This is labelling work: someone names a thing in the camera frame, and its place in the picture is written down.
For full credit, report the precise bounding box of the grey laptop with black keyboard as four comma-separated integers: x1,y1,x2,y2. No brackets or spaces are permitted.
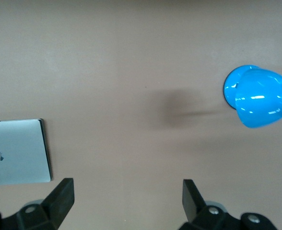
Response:
0,118,53,186

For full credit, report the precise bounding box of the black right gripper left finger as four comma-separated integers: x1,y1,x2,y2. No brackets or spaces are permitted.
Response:
0,177,75,230

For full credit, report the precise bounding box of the blue desk lamp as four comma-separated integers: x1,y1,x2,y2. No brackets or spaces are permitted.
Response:
222,64,282,129

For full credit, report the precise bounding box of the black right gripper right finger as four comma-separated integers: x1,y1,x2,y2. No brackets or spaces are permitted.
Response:
179,179,279,230

